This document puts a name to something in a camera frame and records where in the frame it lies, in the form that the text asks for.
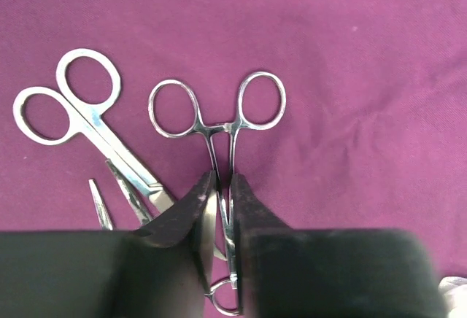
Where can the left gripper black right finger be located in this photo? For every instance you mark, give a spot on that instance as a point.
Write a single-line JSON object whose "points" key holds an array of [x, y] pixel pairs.
{"points": [[340, 272]]}

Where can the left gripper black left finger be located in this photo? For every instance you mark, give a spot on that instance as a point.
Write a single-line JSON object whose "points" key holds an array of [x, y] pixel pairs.
{"points": [[162, 269]]}

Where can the surgical scissors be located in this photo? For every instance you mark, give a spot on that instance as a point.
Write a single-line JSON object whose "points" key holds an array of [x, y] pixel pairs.
{"points": [[85, 118]]}

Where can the gauze pad top right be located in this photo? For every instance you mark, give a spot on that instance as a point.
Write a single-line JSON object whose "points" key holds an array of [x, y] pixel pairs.
{"points": [[454, 292]]}

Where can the purple cloth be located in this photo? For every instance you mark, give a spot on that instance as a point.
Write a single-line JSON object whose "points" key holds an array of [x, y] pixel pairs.
{"points": [[374, 131]]}

